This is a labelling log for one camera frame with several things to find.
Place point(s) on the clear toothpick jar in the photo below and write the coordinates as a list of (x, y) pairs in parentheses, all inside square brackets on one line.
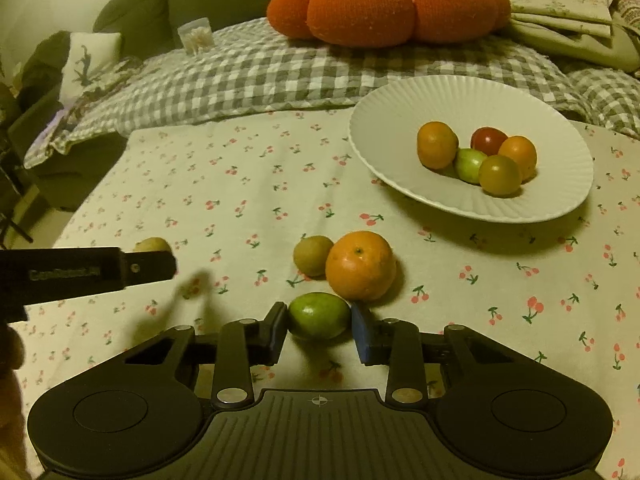
[(196, 36)]

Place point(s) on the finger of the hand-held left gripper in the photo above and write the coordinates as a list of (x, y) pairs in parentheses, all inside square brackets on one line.
[(150, 267)]

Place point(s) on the small olive plum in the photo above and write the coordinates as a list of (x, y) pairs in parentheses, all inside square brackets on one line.
[(312, 256)]

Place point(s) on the white bird print pillow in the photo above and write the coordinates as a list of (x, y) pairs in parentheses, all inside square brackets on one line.
[(92, 62)]

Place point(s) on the grey checked blanket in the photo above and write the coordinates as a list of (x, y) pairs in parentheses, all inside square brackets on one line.
[(240, 80)]

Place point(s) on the person's left hand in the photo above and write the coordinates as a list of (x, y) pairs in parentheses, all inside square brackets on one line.
[(10, 352)]

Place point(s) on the large oval green plum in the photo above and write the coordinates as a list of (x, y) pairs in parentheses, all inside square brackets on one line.
[(318, 316)]

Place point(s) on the pale yellow-green plum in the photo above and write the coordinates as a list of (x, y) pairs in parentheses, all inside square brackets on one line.
[(150, 245)]

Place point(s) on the bright green plum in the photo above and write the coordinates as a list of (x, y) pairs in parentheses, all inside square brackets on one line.
[(467, 165)]

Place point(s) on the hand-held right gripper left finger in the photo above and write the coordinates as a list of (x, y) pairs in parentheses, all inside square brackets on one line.
[(279, 332)]

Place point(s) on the pink patterned blanket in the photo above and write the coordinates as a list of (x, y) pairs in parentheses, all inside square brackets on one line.
[(627, 15)]

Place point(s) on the large orange tangerine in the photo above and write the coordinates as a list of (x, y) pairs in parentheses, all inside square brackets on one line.
[(360, 266)]

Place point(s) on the orange pumpkin cushion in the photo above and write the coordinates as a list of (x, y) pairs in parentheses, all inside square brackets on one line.
[(360, 10)]

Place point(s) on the white ribbed plate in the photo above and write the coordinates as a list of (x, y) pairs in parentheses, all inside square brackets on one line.
[(390, 125)]

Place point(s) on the floral ruffled cloth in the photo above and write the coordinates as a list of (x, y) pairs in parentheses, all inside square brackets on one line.
[(80, 110)]

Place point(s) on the person's left forearm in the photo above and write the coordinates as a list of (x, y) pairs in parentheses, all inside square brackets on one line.
[(10, 425)]

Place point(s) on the olive-brown plum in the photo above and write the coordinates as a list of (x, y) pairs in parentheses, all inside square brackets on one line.
[(500, 176)]

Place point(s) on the red tomato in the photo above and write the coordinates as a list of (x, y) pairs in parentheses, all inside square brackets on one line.
[(487, 140)]

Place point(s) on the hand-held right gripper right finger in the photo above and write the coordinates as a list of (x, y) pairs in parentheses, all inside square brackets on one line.
[(362, 332)]

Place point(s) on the cherry print tablecloth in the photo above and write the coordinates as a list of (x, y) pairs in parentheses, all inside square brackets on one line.
[(250, 185)]

